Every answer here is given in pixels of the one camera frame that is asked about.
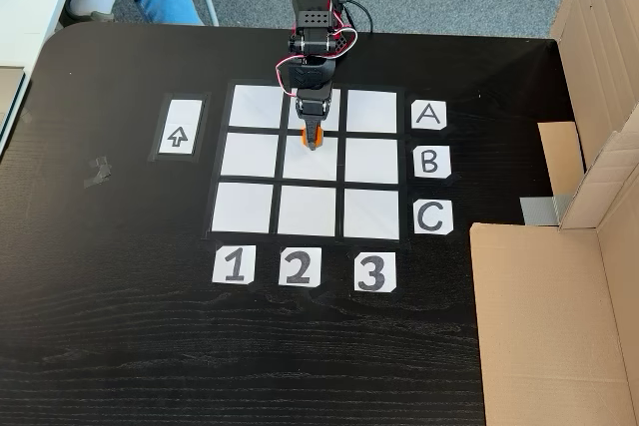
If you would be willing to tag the paper label letter B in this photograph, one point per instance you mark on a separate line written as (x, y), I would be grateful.
(444, 151)

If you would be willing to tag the white arrow paper sheet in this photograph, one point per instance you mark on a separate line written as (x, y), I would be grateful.
(180, 117)

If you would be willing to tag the white desk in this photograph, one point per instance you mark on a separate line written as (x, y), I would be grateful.
(30, 2)

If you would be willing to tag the paper label number 2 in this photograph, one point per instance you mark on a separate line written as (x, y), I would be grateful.
(284, 254)

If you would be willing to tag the paper label letter C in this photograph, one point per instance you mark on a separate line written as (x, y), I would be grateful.
(419, 229)

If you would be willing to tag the paper label number 3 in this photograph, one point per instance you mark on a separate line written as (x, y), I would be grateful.
(360, 259)

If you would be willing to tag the pale furniture panel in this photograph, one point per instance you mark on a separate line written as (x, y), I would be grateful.
(9, 97)

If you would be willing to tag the paper label letter A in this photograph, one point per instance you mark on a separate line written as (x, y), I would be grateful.
(417, 124)

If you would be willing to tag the paper label number 1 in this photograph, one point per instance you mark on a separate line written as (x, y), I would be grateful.
(219, 259)

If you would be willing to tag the black tape scraps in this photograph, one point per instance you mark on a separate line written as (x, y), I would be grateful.
(97, 174)

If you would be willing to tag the brown cardboard panel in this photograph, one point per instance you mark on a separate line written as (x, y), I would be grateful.
(599, 72)
(539, 321)

